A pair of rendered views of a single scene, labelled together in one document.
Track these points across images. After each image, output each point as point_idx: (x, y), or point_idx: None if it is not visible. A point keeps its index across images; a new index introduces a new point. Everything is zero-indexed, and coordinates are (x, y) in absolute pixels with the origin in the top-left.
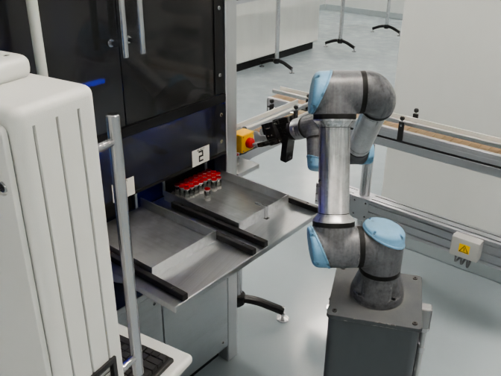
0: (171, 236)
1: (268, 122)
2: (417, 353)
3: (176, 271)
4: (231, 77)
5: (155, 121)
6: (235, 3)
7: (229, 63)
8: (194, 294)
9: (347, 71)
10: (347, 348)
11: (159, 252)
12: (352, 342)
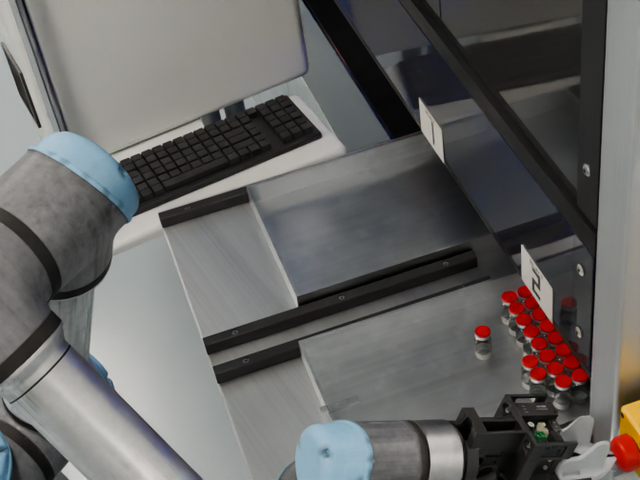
0: (361, 253)
1: (518, 395)
2: None
3: (246, 234)
4: (610, 217)
5: (468, 80)
6: (634, 15)
7: (607, 170)
8: (168, 238)
9: (14, 178)
10: None
11: (317, 227)
12: None
